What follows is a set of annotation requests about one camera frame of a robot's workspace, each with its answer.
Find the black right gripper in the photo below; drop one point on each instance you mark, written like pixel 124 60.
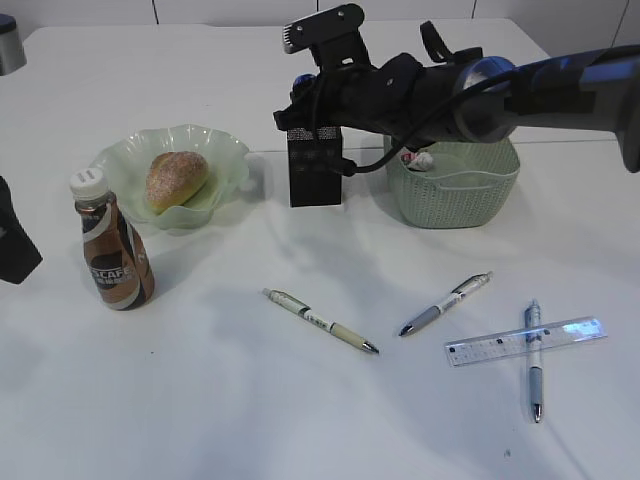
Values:
pixel 392 100

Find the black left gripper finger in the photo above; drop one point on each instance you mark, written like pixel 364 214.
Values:
pixel 19 256

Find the blue pencil sharpener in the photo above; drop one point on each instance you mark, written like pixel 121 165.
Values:
pixel 302 83

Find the brown Nescafe coffee bottle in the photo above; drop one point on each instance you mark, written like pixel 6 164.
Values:
pixel 113 250

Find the pink paper ball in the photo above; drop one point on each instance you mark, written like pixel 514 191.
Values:
pixel 408 158

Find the grey paper ball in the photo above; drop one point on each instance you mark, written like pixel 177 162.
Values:
pixel 421 162

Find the sugared bread roll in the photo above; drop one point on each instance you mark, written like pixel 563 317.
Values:
pixel 173 178

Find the blue right robot arm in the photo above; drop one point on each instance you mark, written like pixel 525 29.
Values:
pixel 481 101

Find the black square pen holder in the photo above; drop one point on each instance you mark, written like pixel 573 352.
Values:
pixel 312 181

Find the green wavy glass plate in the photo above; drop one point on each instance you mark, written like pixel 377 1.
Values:
pixel 127 163

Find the green plastic woven basket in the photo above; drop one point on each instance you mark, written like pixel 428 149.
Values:
pixel 467 186

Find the cream white ballpoint pen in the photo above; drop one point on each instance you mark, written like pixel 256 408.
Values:
pixel 304 311

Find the grey white ballpoint pen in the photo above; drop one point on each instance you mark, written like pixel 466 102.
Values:
pixel 435 311

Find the blue white ballpoint pen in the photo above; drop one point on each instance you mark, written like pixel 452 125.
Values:
pixel 535 377

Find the clear plastic ruler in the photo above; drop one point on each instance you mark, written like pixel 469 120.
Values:
pixel 523 341

